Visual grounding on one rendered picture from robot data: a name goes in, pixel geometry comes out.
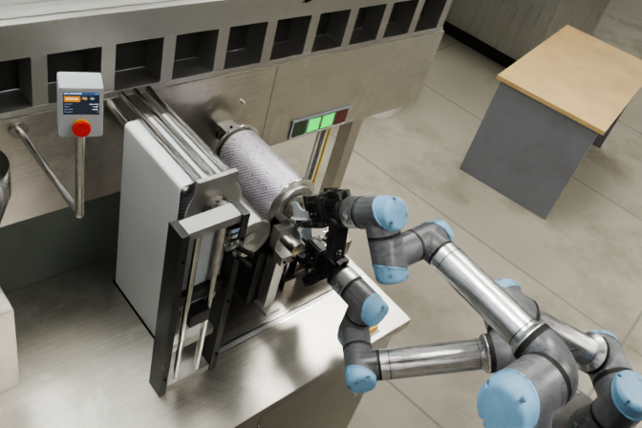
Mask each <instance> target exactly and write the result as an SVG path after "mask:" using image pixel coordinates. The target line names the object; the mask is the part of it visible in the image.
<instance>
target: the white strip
mask: <svg viewBox="0 0 642 428"><path fill-rule="evenodd" d="M106 107H107V108H108V109H109V110H110V111H111V113H112V114H113V115H114V116H115V117H116V118H117V119H118V121H119V122H120V123H121V124H122V125H123V126H124V142H123V158H122V174H121V190H120V207H119V223H118V255H117V271H116V279H115V280H113V282H114V284H115V285H116V287H117V288H118V290H119V291H120V293H121V294H122V295H123V297H124V298H125V300H126V301H127V302H128V304H129V305H130V307H131V308H132V310H133V311H134V312H135V314H136V315H137V317H138V318H139V320H140V321H141V323H142V324H143V325H144V327H145V328H146V329H147V330H148V331H149V333H150V334H151V336H152V337H153V338H155V330H156V323H157V315H158V307H159V300H160V292H161V277H162V270H163V262H164V254H165V247H166V239H167V231H168V224H169V222H171V221H174V220H177V218H178V210H179V203H180V195H181V192H182V193H183V195H184V196H188V195H189V194H190V193H191V192H192V189H191V188H190V187H189V186H188V185H189V184H191V182H190V181H189V180H188V179H187V178H186V176H185V175H184V174H183V173H182V172H181V171H180V170H179V168H178V167H177V166H176V165H175V164H174V163H173V162H172V161H171V160H170V159H169V158H168V157H167V156H166V155H165V154H164V153H163V152H162V151H161V149H160V148H159V147H158V146H157V144H156V143H155V142H153V140H152V139H151V138H150V137H149V136H148V135H147V134H146V133H145V132H144V130H143V129H142V128H141V127H140V126H139V125H138V124H137V122H136V121H135V120H134V121H131V120H130V119H129V118H128V117H127V116H125V115H124V113H123V112H122V111H121V110H120V109H119V108H118V107H117V105H116V104H115V103H114V101H113V100H109V101H108V102H107V103H106Z"/></svg>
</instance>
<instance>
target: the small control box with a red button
mask: <svg viewBox="0 0 642 428"><path fill-rule="evenodd" d="M56 90H57V124H58V135H59V136H60V137H101V136H102V129H103V100H104V87H103V82H102V76H101V73H76V72H57V74H56Z"/></svg>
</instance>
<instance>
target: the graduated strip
mask: <svg viewBox="0 0 642 428"><path fill-rule="evenodd" d="M335 294H336V292H335V291H334V290H333V289H329V290H327V291H325V292H324V293H322V294H320V295H318V296H316V297H314V298H312V299H310V300H309V301H307V302H305V303H303V304H301V305H299V306H297V307H295V308H293V309H291V310H288V311H286V312H284V313H282V314H280V315H278V316H276V317H274V318H272V319H271V320H269V321H267V322H266V323H264V324H262V325H260V326H258V327H256V328H254V329H252V330H250V331H248V332H245V333H243V334H241V335H239V336H237V337H235V338H233V339H231V340H229V341H227V342H225V343H224V344H222V345H221V346H220V349H219V353H223V352H225V351H227V350H229V349H231V348H233V347H235V346H237V345H239V344H241V343H243V342H244V341H246V340H248V339H249V338H251V337H253V336H255V335H257V334H259V333H261V332H264V331H266V330H268V329H269V328H271V327H273V326H275V325H277V324H279V323H281V322H283V321H285V320H287V319H289V318H291V317H292V316H294V315H295V314H297V313H299V312H301V311H303V310H306V309H308V308H310V307H312V306H314V305H316V304H318V303H319V302H321V301H323V300H325V299H327V298H329V297H331V296H333V295H335Z"/></svg>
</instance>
